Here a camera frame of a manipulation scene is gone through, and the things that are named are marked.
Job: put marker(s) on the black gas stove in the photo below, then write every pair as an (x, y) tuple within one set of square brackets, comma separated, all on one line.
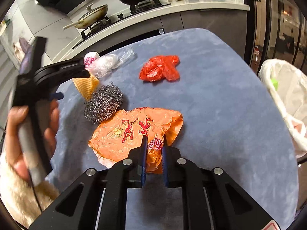
[(124, 13)]

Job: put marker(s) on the person's left hand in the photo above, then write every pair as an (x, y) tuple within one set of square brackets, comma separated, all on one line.
[(14, 143)]

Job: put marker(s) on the clear plastic wrapper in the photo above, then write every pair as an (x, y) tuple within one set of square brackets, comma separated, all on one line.
[(127, 54)]

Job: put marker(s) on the purple hanging towel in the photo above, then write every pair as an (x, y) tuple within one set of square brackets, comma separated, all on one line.
[(25, 45)]

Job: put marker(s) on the yellow waffle cloth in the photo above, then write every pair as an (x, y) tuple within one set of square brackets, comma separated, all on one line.
[(86, 86)]

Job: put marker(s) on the steel wool scrubber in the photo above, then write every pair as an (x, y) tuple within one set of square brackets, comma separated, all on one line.
[(104, 103)]

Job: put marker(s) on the bin with white liner bag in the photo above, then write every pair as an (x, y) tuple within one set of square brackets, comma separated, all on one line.
[(287, 95)]

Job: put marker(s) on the orange plastic bag red print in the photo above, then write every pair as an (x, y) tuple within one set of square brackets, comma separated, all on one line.
[(129, 131)]

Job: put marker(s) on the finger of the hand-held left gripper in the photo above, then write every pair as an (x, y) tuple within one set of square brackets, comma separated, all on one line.
[(69, 68), (57, 96)]

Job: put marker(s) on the white paper cup red print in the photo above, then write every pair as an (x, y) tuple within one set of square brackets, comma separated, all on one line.
[(90, 58)]

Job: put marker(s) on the blue-grey plush blanket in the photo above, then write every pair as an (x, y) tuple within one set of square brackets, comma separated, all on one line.
[(215, 112)]

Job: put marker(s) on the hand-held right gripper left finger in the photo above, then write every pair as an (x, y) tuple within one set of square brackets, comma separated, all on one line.
[(143, 163)]

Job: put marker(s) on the black framed glass door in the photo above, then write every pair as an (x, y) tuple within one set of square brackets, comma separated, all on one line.
[(275, 16)]

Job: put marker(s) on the black stool with heart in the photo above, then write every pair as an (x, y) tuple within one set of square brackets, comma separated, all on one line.
[(287, 45)]

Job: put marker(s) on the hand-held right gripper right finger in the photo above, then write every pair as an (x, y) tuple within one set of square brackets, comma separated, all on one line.
[(165, 165)]

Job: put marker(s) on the white hanging towel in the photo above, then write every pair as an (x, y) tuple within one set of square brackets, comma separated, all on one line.
[(18, 51)]

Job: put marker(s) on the grey kitchen cabinet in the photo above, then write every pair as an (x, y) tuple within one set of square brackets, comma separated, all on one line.
[(203, 26)]

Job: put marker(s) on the person's left forearm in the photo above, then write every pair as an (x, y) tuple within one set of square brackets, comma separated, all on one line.
[(14, 196)]

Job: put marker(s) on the clear crumpled plastic bag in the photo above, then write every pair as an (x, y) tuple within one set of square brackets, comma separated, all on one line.
[(105, 63)]

